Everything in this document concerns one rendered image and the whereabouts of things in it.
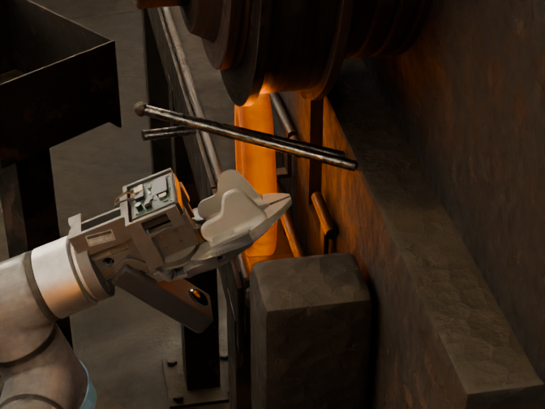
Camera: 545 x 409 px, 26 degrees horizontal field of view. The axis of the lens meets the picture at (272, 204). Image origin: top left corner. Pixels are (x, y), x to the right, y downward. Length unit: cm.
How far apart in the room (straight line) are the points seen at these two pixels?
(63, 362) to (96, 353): 99
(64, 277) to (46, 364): 11
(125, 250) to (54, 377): 15
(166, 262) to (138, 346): 109
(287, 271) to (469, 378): 27
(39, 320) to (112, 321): 111
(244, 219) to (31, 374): 26
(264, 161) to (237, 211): 8
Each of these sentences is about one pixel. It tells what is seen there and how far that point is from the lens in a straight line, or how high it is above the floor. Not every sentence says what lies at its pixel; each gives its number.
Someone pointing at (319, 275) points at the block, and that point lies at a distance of 104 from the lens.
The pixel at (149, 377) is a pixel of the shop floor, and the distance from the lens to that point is 216.
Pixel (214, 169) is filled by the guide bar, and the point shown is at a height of 71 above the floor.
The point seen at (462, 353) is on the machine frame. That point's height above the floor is 87.
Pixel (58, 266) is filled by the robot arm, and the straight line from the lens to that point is 116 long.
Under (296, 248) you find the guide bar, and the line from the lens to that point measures 124.
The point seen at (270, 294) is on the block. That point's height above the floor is 80.
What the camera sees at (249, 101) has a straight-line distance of 103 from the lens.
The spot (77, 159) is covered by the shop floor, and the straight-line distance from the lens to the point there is 281.
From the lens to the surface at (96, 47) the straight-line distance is 165.
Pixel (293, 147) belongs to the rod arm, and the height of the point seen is 88.
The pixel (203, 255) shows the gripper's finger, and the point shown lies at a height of 76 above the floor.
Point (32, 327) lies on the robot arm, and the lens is 120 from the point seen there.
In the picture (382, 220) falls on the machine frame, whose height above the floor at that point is 87.
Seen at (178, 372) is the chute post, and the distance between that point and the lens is 215.
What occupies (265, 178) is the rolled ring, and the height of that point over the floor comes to 79.
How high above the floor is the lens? 142
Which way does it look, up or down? 33 degrees down
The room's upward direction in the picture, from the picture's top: straight up
